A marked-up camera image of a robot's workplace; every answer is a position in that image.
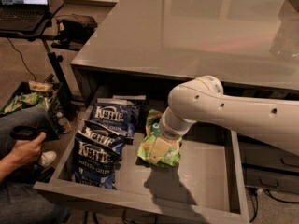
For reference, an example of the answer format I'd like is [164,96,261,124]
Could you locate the green rice chip bag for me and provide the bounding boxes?
[137,109,181,167]

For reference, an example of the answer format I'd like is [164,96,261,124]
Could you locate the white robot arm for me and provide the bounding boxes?
[159,76,299,155]

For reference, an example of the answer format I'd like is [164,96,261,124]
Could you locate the middle blue Kettle chip bag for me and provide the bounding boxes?
[80,120,125,155]

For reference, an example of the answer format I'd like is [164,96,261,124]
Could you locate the blue kettle chip bag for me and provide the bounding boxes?
[80,120,125,155]
[91,95,146,140]
[73,133,119,189]

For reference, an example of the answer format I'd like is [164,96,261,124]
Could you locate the back blue Kettle chip bag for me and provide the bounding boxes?
[91,95,146,140]

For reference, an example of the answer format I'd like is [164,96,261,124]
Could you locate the open grey top drawer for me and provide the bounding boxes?
[33,85,250,224]

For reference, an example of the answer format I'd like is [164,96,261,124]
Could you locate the front blue Kettle chip bag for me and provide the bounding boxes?
[73,133,119,189]

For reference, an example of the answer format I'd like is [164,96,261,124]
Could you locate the green snack bag in crate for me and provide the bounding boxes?
[1,92,44,114]

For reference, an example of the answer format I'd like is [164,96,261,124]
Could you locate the dark bag on stand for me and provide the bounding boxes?
[51,14,98,51]

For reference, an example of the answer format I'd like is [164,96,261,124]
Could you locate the person's hand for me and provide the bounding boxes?
[9,132,46,168]

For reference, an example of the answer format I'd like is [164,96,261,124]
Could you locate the plastic bottle beside crate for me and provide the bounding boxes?
[56,112,71,133]

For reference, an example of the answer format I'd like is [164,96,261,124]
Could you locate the dark lower side drawers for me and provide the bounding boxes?
[237,134,299,194]

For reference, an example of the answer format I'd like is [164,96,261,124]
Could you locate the white sneaker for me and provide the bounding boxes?
[37,151,57,168]

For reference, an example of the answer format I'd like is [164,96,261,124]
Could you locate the black plastic crate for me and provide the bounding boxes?
[4,81,63,140]

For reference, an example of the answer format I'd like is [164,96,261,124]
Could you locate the tan packet on crate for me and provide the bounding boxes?
[28,81,53,92]

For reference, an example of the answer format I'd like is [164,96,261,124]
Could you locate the black round cup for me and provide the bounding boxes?
[10,126,40,141]

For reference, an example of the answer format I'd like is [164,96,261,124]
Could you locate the person's leg in jeans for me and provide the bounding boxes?
[0,107,69,224]

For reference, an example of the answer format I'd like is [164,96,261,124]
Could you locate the black laptop stand table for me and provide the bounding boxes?
[0,0,74,101]

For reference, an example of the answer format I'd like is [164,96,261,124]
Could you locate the black laptop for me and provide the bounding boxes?
[0,0,49,33]

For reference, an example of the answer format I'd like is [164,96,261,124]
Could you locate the black floor cables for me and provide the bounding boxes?
[247,188,299,224]

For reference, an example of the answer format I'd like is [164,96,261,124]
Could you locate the black laptop power cable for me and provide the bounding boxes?
[7,37,37,82]

